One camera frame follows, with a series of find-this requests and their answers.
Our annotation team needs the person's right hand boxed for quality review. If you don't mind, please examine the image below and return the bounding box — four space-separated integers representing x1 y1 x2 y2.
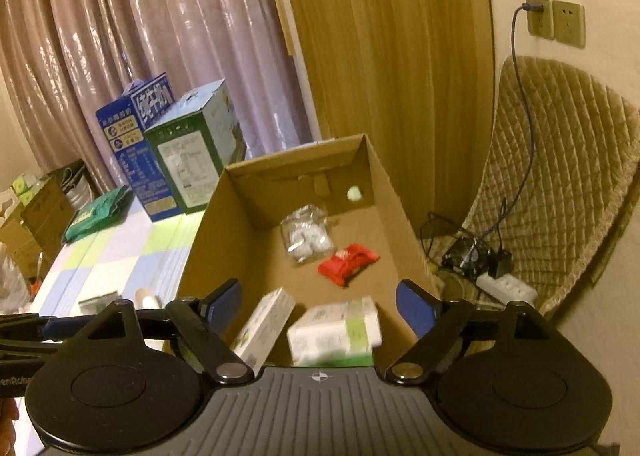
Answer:
0 398 20 456

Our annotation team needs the white slim box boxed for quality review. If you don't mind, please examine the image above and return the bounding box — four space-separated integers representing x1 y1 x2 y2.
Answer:
231 287 295 376

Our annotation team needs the wooden spoon in wrapper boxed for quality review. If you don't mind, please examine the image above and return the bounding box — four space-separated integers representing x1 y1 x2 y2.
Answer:
134 287 162 309

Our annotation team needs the white power strip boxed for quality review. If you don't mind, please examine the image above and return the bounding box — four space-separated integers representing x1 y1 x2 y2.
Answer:
476 273 538 305

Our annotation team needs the white green medicine box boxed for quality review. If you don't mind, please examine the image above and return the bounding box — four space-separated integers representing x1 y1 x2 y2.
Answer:
286 297 383 367

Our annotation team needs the brown cardboard box on floor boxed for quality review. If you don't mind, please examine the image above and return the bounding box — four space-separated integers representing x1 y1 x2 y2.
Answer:
1 176 75 280

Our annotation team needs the checkered tablecloth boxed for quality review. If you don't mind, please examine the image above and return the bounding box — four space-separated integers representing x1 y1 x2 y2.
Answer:
14 195 207 456

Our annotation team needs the red snack packet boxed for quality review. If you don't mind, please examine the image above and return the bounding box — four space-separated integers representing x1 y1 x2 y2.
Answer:
318 243 380 287

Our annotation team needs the clear plastic pill packet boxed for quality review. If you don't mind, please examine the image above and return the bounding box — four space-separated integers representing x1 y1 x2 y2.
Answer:
280 205 335 264

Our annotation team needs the green wet wipes pack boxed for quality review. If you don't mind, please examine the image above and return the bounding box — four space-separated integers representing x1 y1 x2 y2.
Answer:
62 185 134 245

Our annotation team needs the open cardboard box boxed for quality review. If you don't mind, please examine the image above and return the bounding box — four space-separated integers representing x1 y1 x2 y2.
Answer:
177 135 439 370

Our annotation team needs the small green ball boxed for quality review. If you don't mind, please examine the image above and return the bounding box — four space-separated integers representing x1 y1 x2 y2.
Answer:
347 185 362 202

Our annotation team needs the green white carton box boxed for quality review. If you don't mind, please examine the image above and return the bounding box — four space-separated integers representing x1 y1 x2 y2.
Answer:
144 78 246 213

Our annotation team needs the blue milk carton box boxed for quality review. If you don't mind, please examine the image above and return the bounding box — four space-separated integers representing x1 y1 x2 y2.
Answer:
96 73 181 222

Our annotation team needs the wooden door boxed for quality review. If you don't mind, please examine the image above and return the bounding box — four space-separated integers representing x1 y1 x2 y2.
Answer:
288 0 495 226

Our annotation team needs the pink curtain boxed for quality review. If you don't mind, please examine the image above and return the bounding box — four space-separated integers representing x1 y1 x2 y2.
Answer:
1 0 311 191

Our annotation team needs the wall socket pair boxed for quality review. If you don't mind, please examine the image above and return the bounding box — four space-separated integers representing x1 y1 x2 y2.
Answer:
525 0 586 48

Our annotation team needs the grey charging cable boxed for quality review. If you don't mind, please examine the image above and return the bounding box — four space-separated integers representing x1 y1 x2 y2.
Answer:
470 2 546 247

